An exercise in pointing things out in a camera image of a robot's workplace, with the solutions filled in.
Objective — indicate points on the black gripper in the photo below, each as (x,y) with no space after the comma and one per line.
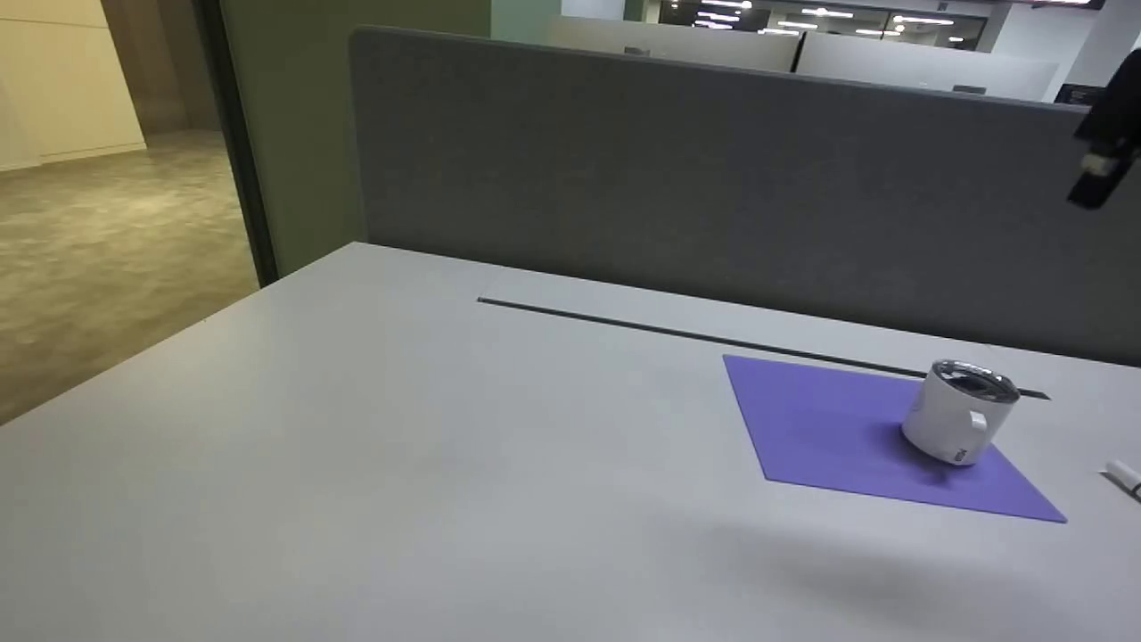
(1122,109)

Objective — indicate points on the grey background partition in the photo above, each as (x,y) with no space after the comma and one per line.
(928,68)
(680,43)

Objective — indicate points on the white tube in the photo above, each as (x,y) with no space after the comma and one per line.
(1124,476)

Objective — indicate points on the purple mat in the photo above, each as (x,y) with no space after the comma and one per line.
(833,428)

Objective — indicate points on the grey desk partition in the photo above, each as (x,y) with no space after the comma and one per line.
(714,190)

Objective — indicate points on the dark door frame post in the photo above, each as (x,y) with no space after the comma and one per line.
(238,144)

